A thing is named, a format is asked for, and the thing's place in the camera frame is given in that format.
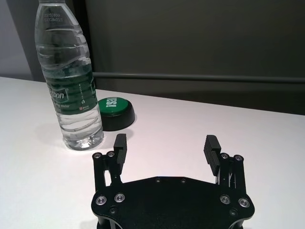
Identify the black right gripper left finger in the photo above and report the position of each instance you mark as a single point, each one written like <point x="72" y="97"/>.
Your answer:
<point x="120" y="155"/>

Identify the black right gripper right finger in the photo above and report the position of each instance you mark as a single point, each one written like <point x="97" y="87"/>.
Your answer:
<point x="212" y="155"/>

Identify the green button black base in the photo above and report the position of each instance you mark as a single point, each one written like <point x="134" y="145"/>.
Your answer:
<point x="116" y="112"/>

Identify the clear plastic water bottle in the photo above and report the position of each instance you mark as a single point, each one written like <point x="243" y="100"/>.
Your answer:
<point x="66" y="71"/>

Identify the thin grey horizontal rail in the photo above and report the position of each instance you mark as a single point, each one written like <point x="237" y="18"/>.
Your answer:
<point x="190" y="76"/>

